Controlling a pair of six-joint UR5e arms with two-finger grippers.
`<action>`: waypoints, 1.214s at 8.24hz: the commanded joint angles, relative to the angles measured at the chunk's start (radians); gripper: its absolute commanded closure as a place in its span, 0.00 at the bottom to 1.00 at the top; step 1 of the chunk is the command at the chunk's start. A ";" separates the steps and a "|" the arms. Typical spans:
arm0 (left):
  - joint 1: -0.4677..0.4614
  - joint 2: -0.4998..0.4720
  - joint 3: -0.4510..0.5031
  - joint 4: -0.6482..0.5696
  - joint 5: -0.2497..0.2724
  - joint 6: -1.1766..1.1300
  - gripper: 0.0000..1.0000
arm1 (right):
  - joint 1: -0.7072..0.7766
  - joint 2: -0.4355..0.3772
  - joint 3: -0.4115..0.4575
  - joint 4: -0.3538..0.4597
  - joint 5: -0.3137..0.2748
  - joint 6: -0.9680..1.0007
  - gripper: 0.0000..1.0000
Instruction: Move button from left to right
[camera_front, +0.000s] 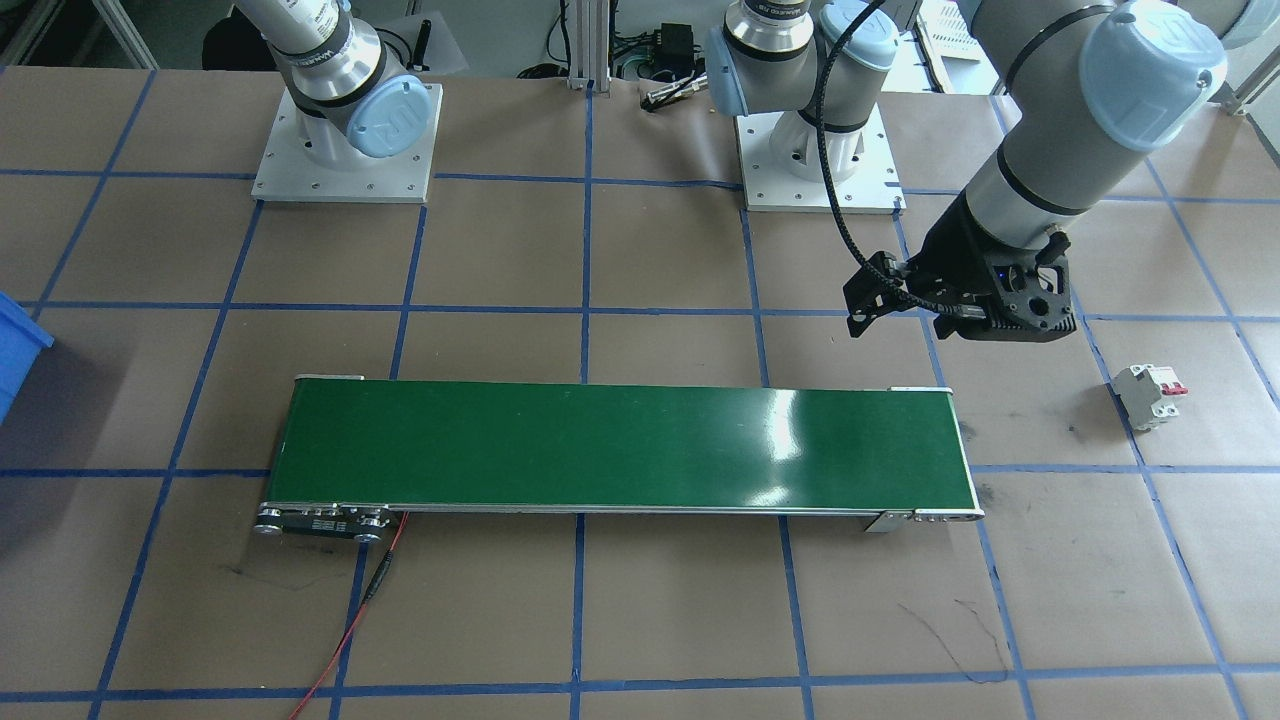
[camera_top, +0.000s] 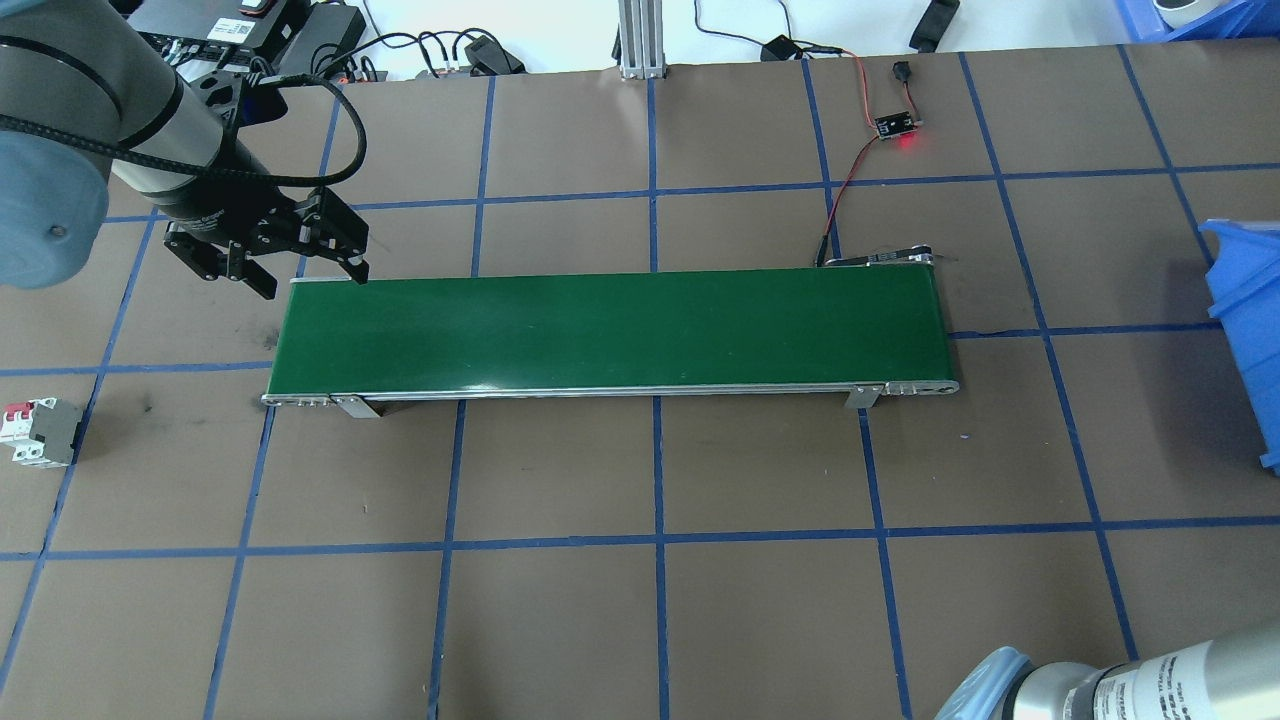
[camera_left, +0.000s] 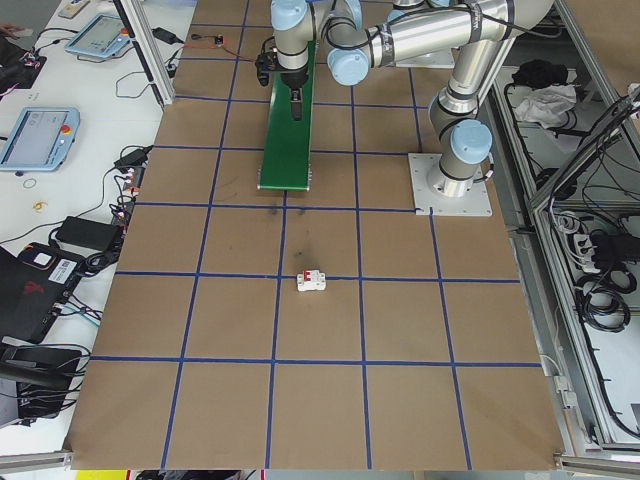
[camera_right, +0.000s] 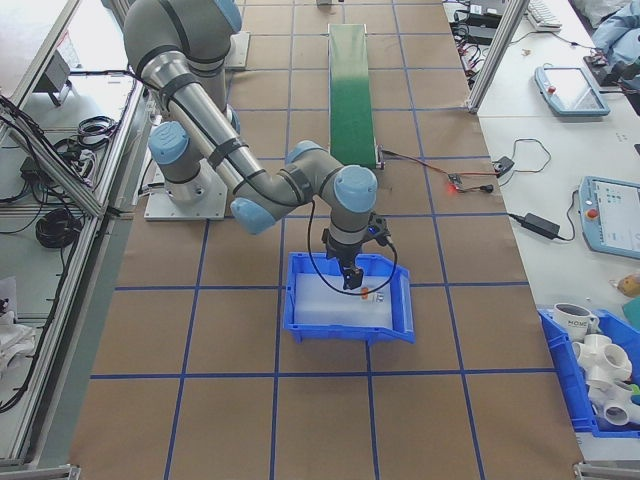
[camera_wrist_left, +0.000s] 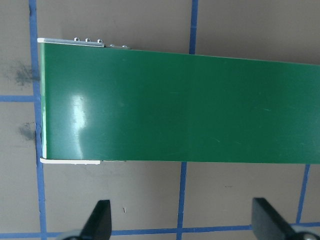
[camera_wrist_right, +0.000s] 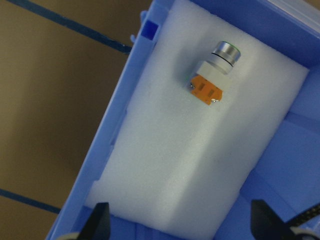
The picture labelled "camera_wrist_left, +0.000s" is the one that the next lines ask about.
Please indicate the green belt conveyor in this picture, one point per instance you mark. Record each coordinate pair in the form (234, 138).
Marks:
(175, 105)

